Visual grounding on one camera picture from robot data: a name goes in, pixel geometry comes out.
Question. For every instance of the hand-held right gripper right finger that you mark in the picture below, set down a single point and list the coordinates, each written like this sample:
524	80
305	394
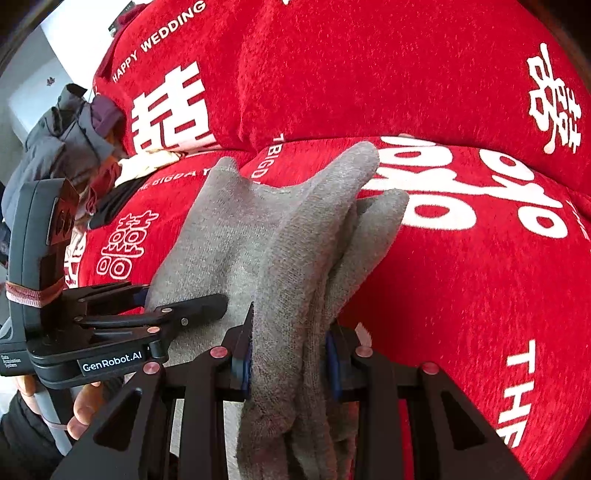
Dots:
333	369

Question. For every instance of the black cloth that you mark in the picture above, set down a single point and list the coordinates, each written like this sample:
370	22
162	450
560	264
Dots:
115	201

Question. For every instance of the person's left hand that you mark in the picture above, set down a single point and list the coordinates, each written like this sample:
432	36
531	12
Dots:
85	408

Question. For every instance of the cream cloth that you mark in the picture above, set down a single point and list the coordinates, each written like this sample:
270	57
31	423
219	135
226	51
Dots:
143	166

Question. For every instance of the red printed blanket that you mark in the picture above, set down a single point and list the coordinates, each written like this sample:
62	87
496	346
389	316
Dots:
461	300

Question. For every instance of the person's left forearm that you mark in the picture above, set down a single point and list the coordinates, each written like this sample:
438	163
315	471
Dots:
27	443

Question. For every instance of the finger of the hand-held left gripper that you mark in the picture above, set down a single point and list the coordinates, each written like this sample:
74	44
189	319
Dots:
111	296
198	309

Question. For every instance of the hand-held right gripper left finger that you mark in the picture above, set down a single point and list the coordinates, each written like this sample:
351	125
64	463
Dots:
242	367

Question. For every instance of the purple cloth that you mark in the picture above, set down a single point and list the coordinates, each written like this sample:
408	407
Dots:
108	115

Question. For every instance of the red printed pillow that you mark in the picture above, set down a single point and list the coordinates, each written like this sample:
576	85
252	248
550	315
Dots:
392	69
221	69

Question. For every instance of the grey knit garment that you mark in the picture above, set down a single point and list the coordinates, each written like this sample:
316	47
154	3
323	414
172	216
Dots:
277	258

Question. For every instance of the grey jacket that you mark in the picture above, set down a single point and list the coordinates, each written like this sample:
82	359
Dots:
60	138

